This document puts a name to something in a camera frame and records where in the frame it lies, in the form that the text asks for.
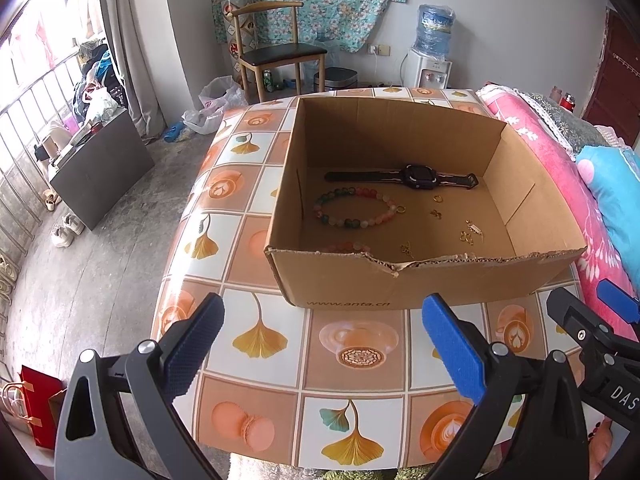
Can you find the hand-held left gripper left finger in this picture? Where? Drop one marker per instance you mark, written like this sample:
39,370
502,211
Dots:
192,345

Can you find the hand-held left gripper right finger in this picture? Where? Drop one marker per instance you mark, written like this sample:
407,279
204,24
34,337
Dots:
452,355

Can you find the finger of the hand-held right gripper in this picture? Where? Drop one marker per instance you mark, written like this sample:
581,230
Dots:
570,307
620,300

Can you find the brown cardboard box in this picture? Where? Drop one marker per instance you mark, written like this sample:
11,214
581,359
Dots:
350,280

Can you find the small gold earring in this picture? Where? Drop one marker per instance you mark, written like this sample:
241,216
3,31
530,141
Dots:
436,215

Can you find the black smartwatch with pink trim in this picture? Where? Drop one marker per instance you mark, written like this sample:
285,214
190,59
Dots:
417,175

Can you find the ginkgo leaf print tablecloth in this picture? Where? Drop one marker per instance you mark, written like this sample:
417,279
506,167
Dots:
260,340

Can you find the light blue pillow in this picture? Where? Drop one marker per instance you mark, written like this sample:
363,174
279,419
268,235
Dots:
615,195

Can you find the pink floral blanket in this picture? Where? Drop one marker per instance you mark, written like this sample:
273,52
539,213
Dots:
555,160

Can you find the red paper bag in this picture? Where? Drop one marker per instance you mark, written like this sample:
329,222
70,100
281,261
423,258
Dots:
40,405

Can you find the white sneaker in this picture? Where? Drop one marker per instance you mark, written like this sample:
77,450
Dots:
74,223
62,236

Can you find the grey lace-trimmed pillow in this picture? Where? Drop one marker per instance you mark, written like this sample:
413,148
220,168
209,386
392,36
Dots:
565,120

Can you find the dark grey cabinet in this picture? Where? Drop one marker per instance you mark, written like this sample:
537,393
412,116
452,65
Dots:
100,170

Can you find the blue slipper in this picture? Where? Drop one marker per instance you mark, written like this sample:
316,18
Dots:
174,132

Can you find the white plastic bag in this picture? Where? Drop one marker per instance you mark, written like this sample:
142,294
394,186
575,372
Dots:
225,92
202,121

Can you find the dark red wooden door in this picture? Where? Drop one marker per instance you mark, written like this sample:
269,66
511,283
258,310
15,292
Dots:
617,70

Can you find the green drink can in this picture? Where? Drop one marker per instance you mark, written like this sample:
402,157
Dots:
268,81

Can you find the pile of clothes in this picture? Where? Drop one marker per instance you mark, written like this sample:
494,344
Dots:
100,85

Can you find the white water dispenser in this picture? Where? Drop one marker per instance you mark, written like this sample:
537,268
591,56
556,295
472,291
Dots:
425,72

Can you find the pale grey curtain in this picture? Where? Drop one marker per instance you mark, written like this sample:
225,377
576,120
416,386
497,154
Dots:
140,60

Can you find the dark metal trash bin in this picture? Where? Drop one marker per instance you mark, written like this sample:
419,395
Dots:
335,80

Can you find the metal window railing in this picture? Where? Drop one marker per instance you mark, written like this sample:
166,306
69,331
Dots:
22,97

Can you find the wooden chair with black seat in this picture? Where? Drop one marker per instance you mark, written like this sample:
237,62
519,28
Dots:
285,55

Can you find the patterned paper gift bag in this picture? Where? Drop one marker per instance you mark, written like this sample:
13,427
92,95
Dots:
245,35

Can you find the wall power outlet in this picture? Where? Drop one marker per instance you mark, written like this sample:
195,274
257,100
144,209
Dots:
379,50

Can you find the teal floral wall cloth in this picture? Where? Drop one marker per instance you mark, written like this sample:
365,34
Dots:
340,0

